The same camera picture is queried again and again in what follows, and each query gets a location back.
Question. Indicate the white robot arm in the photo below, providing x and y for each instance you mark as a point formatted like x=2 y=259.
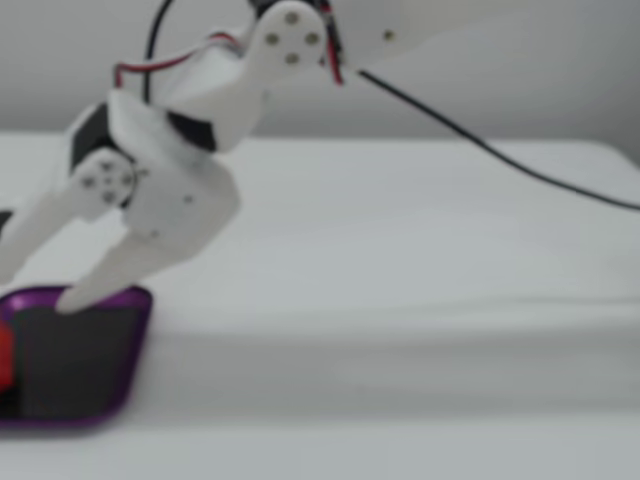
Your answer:
x=280 y=55

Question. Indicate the purple tray with black base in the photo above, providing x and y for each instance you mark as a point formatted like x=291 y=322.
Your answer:
x=75 y=365

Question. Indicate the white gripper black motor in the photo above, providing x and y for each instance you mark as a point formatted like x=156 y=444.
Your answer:
x=172 y=202

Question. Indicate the red perforated cube block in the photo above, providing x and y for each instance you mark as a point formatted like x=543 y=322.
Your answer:
x=5 y=357

